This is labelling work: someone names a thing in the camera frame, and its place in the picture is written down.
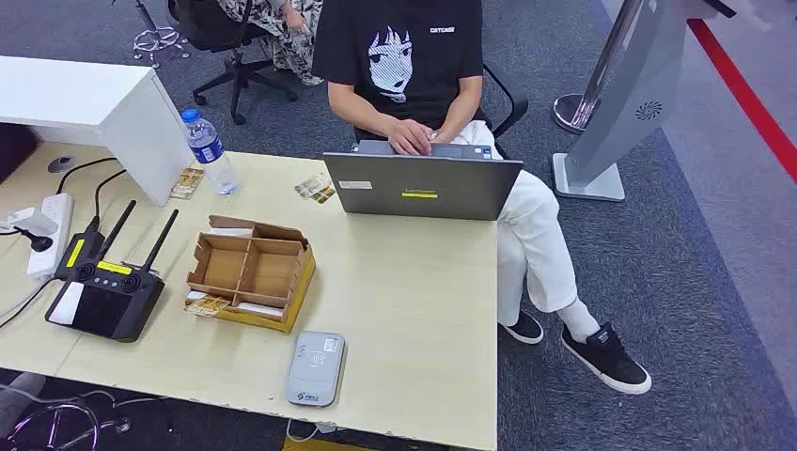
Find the person's left hand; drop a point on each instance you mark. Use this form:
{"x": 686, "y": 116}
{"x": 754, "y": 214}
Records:
{"x": 442, "y": 136}

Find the person's right hand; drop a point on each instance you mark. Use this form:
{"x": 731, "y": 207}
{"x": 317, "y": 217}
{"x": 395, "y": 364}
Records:
{"x": 410, "y": 138}

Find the yellow patterned key card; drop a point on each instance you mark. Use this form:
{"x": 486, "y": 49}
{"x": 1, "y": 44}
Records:
{"x": 207, "y": 306}
{"x": 325, "y": 197}
{"x": 187, "y": 183}

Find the person's left forearm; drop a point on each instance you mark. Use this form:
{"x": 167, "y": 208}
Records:
{"x": 464, "y": 106}

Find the person's right forearm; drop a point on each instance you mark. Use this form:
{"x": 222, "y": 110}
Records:
{"x": 356, "y": 112}

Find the person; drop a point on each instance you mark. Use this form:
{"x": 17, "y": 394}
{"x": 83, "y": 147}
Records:
{"x": 348, "y": 37}
{"x": 292, "y": 43}

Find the divided cardboard card box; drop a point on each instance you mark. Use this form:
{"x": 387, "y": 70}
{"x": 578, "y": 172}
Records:
{"x": 274, "y": 267}

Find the white card stack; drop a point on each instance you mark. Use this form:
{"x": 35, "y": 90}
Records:
{"x": 230, "y": 232}
{"x": 194, "y": 295}
{"x": 260, "y": 309}

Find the grey card reader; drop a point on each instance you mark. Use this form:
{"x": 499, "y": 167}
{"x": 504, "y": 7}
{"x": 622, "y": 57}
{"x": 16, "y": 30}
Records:
{"x": 314, "y": 373}

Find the grey laptop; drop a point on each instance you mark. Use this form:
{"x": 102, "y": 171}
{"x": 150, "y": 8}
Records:
{"x": 386, "y": 202}

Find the clear water bottle blue cap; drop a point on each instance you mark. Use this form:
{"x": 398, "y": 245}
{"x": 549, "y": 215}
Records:
{"x": 208, "y": 152}

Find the grey kiosk stand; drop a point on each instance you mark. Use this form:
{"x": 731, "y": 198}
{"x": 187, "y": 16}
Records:
{"x": 635, "y": 74}

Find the chrome chair base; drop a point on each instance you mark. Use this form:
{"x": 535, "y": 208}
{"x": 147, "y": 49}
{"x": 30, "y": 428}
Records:
{"x": 156, "y": 40}

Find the red floor tape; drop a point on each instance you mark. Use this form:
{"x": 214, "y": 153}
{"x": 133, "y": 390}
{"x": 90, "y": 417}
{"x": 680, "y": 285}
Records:
{"x": 747, "y": 99}

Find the yellow floor tape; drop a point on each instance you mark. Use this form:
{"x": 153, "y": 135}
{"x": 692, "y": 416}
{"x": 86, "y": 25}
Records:
{"x": 311, "y": 446}

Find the black adapter with yellow label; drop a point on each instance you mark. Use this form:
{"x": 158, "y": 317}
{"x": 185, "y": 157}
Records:
{"x": 91, "y": 243}

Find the black remote controller with antennas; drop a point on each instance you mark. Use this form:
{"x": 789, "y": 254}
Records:
{"x": 106, "y": 308}

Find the grey desk grommet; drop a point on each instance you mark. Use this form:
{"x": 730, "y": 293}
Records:
{"x": 61, "y": 164}

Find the white power strip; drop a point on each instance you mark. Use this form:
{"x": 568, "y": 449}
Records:
{"x": 57, "y": 215}

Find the black plug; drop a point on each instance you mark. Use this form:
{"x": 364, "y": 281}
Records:
{"x": 40, "y": 243}

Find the white plug adapter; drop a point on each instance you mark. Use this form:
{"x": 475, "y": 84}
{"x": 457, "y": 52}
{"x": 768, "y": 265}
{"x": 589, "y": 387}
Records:
{"x": 34, "y": 221}

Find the grey rounded object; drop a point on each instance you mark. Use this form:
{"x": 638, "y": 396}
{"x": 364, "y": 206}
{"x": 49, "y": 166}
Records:
{"x": 18, "y": 398}

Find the chrome stanchion post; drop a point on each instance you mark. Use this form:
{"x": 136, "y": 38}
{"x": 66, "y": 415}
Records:
{"x": 570, "y": 113}

